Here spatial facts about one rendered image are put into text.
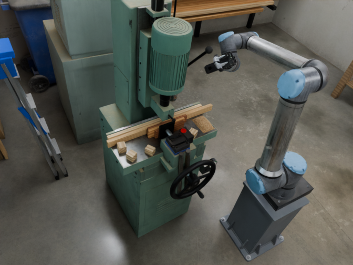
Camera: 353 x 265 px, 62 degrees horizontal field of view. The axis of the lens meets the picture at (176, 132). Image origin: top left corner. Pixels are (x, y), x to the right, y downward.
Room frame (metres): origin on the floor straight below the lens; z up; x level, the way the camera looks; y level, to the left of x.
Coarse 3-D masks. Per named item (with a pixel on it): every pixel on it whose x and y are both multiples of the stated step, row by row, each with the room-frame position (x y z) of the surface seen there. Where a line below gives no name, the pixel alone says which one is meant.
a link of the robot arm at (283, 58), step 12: (252, 36) 1.58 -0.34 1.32; (240, 48) 1.57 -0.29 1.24; (252, 48) 1.52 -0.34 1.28; (264, 48) 1.45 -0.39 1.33; (276, 48) 1.40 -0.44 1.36; (276, 60) 1.35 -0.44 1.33; (288, 60) 1.29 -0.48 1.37; (300, 60) 1.25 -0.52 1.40; (312, 60) 1.21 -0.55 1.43; (324, 72) 1.11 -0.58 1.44; (324, 84) 1.08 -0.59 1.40
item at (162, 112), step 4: (152, 96) 1.22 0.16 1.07; (156, 96) 1.23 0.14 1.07; (152, 100) 1.20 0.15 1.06; (156, 100) 1.19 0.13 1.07; (152, 104) 1.20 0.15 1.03; (156, 104) 1.17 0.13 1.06; (152, 108) 1.20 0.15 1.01; (156, 108) 1.17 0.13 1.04; (160, 108) 1.14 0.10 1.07; (164, 108) 1.14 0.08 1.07; (168, 108) 1.14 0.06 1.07; (172, 108) 1.15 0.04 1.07; (156, 112) 1.16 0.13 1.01; (160, 112) 1.13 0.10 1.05; (164, 112) 1.12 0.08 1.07; (168, 112) 1.13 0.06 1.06; (172, 112) 1.15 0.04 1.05; (160, 116) 1.13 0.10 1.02; (164, 116) 1.12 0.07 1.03; (168, 116) 1.13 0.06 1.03; (172, 116) 1.15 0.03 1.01; (164, 120) 1.12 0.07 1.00
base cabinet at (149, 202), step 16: (112, 160) 1.20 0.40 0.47; (112, 176) 1.22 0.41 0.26; (128, 176) 1.02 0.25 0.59; (160, 176) 0.99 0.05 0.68; (176, 176) 1.07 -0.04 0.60; (128, 192) 1.02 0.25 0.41; (144, 192) 0.93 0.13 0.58; (160, 192) 1.00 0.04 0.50; (176, 192) 1.08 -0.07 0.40; (128, 208) 1.02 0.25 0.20; (144, 208) 0.93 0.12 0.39; (160, 208) 1.00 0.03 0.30; (176, 208) 1.10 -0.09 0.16; (144, 224) 0.93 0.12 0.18; (160, 224) 1.02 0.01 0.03
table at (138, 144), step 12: (216, 132) 1.22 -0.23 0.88; (132, 144) 1.01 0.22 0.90; (144, 144) 1.02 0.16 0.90; (156, 144) 1.04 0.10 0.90; (120, 156) 0.92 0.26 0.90; (144, 156) 0.94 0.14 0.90; (156, 156) 0.96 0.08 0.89; (120, 168) 0.87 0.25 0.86; (132, 168) 0.88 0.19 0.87; (168, 168) 0.91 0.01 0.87
